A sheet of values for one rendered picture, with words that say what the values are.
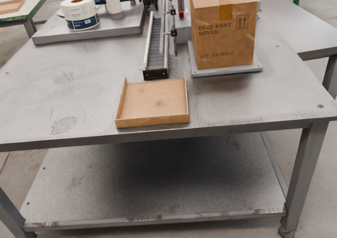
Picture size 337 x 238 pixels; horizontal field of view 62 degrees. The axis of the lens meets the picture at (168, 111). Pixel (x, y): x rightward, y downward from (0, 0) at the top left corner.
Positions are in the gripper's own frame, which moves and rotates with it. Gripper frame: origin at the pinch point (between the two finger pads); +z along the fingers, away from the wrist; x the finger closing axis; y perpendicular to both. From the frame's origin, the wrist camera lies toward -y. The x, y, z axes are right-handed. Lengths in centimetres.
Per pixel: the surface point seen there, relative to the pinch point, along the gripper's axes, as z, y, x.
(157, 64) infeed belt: -24, -1, 52
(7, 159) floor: 71, 129, 64
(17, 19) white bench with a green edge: 52, 129, -55
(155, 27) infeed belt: -1.3, 1.8, 13.2
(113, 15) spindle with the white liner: 7.1, 29.2, -6.8
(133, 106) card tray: -32, 8, 76
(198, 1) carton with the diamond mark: -43, -20, 37
